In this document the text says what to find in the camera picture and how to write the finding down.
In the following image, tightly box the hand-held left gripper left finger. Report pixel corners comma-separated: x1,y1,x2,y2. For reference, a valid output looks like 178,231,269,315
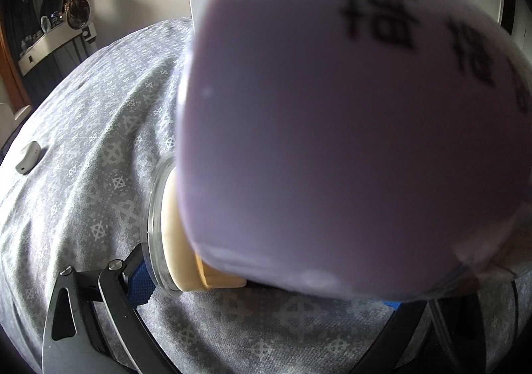
44,244,176,374

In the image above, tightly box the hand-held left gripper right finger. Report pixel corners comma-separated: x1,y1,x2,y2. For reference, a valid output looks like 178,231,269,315
366,284,489,374

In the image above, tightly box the purple printed cup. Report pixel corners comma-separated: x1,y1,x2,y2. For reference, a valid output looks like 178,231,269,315
141,0,532,305

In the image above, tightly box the grey patterned bedsheet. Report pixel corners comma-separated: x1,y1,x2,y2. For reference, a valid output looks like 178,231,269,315
0,16,532,374

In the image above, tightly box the white earbuds case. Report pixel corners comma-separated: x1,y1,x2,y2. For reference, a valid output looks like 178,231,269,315
16,141,41,174

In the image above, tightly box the brown curtain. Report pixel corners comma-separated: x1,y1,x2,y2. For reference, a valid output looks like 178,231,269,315
0,12,33,108

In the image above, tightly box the white curved shelf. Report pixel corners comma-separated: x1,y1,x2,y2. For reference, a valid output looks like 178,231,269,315
19,22,98,76

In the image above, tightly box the small desk fan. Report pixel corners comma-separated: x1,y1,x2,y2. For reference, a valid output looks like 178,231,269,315
64,0,90,30

